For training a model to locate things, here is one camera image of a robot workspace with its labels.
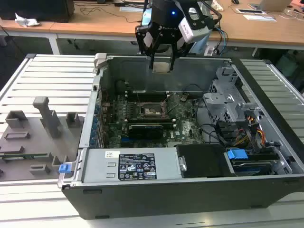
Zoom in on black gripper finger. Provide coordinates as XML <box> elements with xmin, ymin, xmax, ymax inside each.
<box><xmin>135</xmin><ymin>23</ymin><xmax>160</xmax><ymax>70</ymax></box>
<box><xmin>169</xmin><ymin>37</ymin><xmax>191</xmax><ymax>72</ymax></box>

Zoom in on silver square CPU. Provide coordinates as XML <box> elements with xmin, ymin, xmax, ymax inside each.
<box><xmin>153</xmin><ymin>62</ymin><xmax>171</xmax><ymax>73</ymax></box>

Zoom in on CPU socket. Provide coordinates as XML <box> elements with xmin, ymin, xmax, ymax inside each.
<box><xmin>139</xmin><ymin>102</ymin><xmax>171</xmax><ymax>119</ymax></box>

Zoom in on white adapter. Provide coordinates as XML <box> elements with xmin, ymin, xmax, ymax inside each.
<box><xmin>205</xmin><ymin>45</ymin><xmax>221</xmax><ymax>57</ymax></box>

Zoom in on wooden desk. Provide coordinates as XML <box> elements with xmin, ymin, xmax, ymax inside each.
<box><xmin>0</xmin><ymin>0</ymin><xmax>304</xmax><ymax>57</ymax></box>

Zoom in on beige crumpled object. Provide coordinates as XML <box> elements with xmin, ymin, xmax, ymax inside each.
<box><xmin>210</xmin><ymin>0</ymin><xmax>224</xmax><ymax>11</ymax></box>

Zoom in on silver metal drive cage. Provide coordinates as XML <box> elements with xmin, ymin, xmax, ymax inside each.
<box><xmin>203</xmin><ymin>66</ymin><xmax>262</xmax><ymax>124</ymax></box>

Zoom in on green RAM stick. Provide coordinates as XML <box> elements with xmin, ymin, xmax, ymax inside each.
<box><xmin>127</xmin><ymin>118</ymin><xmax>175</xmax><ymax>129</ymax></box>
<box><xmin>0</xmin><ymin>153</ymin><xmax>48</xmax><ymax>160</ymax></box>

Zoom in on flat tablet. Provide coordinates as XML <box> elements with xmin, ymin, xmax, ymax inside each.
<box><xmin>237</xmin><ymin>8</ymin><xmax>267</xmax><ymax>15</ymax></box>

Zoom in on green motherboard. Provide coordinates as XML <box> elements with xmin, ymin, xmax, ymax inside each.
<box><xmin>99</xmin><ymin>91</ymin><xmax>207</xmax><ymax>149</ymax></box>

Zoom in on white paper sheet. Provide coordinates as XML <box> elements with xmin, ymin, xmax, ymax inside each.
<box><xmin>243</xmin><ymin>14</ymin><xmax>278</xmax><ymax>22</ymax></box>

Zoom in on graphics card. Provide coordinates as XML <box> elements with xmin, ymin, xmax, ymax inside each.
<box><xmin>128</xmin><ymin>123</ymin><xmax>165</xmax><ymax>140</ymax></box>

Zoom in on laptop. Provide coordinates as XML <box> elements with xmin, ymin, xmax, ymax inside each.
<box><xmin>258</xmin><ymin>0</ymin><xmax>293</xmax><ymax>12</ymax></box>

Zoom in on black box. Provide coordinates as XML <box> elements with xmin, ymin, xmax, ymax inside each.
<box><xmin>0</xmin><ymin>0</ymin><xmax>76</xmax><ymax>23</ymax></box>

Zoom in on black plastic shroud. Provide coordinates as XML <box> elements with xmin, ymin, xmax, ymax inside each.
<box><xmin>177</xmin><ymin>144</ymin><xmax>236</xmax><ymax>179</ymax></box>

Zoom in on crumpled white paper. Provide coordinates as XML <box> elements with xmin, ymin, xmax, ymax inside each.
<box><xmin>14</xmin><ymin>13</ymin><xmax>40</xmax><ymax>27</ymax></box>

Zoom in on hard disk in blue carrier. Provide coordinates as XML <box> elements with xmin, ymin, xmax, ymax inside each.
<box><xmin>224</xmin><ymin>147</ymin><xmax>280</xmax><ymax>177</ymax></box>

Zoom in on grey power supply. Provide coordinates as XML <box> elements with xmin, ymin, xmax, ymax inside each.
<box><xmin>82</xmin><ymin>148</ymin><xmax>181</xmax><ymax>183</ymax></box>

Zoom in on grey parts rack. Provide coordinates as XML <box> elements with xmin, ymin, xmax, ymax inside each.
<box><xmin>0</xmin><ymin>96</ymin><xmax>86</xmax><ymax>183</ymax></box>

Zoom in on blue plastic latch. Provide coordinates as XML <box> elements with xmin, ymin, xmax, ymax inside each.
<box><xmin>58</xmin><ymin>163</ymin><xmax>72</xmax><ymax>174</ymax></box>

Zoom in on dark grey PC case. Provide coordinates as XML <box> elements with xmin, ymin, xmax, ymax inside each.
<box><xmin>61</xmin><ymin>52</ymin><xmax>304</xmax><ymax>220</ymax></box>

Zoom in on pale blue bracket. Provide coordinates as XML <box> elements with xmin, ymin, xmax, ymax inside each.
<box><xmin>190</xmin><ymin>35</ymin><xmax>210</xmax><ymax>56</ymax></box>

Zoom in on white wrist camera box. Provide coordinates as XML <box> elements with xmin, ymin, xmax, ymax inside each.
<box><xmin>179</xmin><ymin>6</ymin><xmax>215</xmax><ymax>45</ymax></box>

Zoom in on blue cable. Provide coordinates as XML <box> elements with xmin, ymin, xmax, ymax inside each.
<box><xmin>214</xmin><ymin>25</ymin><xmax>229</xmax><ymax>48</ymax></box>

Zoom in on black cable bundle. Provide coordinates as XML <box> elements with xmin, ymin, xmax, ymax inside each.
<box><xmin>196</xmin><ymin>118</ymin><xmax>229</xmax><ymax>146</ymax></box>

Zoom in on yellow red power wires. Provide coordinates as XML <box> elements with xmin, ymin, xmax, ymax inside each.
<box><xmin>234</xmin><ymin>114</ymin><xmax>266</xmax><ymax>147</ymax></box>

